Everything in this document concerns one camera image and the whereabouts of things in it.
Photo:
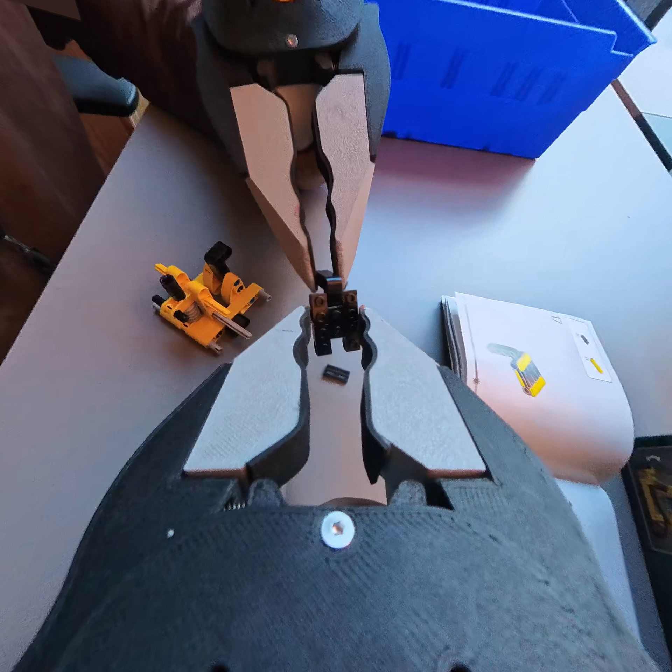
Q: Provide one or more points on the small black lego pin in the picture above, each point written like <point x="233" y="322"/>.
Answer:
<point x="336" y="374"/>

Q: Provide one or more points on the dark lego box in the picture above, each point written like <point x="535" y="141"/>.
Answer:
<point x="653" y="498"/>

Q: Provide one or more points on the blue plastic bin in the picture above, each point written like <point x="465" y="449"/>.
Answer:
<point x="498" y="68"/>

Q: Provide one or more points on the yellow lego assembly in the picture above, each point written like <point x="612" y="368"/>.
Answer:
<point x="194" y="304"/>

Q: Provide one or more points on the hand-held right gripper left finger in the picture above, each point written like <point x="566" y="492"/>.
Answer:
<point x="252" y="404"/>

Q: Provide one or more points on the open lego instruction booklet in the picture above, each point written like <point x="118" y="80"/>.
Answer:
<point x="551" y="420"/>

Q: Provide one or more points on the dark chair armrest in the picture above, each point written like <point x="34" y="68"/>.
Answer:
<point x="99" y="89"/>

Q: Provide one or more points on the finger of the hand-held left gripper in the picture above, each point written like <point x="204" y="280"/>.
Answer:
<point x="267" y="152"/>
<point x="349" y="136"/>

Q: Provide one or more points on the black lego assembly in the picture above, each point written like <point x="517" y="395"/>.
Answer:
<point x="336" y="315"/>

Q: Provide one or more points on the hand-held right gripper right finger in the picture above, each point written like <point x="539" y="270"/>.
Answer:
<point x="420" y="409"/>

